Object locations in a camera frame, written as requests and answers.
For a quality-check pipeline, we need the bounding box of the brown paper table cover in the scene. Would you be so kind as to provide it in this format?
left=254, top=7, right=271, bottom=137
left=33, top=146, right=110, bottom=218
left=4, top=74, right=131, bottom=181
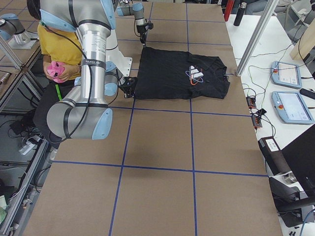
left=24, top=2, right=282, bottom=236

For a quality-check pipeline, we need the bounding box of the black bottle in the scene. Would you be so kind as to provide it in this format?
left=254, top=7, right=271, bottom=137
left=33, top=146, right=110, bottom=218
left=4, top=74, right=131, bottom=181
left=233, top=2, right=247, bottom=27

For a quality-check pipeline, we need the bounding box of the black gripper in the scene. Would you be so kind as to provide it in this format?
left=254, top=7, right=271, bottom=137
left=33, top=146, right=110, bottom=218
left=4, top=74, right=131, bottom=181
left=137, top=24, right=149, bottom=48
left=119, top=76, right=137, bottom=98

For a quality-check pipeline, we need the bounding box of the light blue teach pendant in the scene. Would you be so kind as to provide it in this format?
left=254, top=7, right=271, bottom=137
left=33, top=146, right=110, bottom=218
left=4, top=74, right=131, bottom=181
left=271, top=91, right=315, bottom=125
left=271, top=61, right=302, bottom=89

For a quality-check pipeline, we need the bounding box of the black box with label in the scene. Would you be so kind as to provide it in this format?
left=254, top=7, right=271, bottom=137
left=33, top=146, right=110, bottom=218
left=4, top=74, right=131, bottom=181
left=258, top=136, right=291, bottom=176

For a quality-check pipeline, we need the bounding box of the red bottle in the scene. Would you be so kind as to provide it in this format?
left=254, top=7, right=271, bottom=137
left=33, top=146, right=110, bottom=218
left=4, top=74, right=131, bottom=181
left=224, top=0, right=234, bottom=22

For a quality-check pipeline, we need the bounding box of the black graphic t-shirt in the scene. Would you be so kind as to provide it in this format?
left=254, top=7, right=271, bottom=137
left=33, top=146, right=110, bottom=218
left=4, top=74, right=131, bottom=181
left=134, top=47, right=230, bottom=99

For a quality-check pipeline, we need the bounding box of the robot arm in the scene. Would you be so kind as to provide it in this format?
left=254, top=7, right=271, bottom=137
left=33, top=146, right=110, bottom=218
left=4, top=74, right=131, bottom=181
left=40, top=0, right=137, bottom=142
left=116, top=0, right=153, bottom=47

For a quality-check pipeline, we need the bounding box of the person in yellow shirt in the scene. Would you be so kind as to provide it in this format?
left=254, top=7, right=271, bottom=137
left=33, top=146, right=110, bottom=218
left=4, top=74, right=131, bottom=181
left=27, top=0, right=86, bottom=149

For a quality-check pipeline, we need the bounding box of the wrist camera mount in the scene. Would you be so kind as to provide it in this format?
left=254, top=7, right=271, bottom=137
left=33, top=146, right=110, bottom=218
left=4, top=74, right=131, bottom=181
left=145, top=21, right=154, bottom=30

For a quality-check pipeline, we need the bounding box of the aluminium frame post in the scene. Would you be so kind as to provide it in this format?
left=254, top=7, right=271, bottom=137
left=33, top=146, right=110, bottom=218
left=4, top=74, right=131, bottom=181
left=236, top=0, right=279, bottom=77

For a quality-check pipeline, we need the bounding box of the pink plush toy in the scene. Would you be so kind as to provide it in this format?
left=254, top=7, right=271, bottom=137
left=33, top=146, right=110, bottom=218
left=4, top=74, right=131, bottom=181
left=47, top=61, right=65, bottom=83

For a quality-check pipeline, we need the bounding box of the black monitor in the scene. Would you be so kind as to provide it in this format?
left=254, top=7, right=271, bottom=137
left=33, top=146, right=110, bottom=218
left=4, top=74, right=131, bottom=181
left=282, top=125, right=315, bottom=196

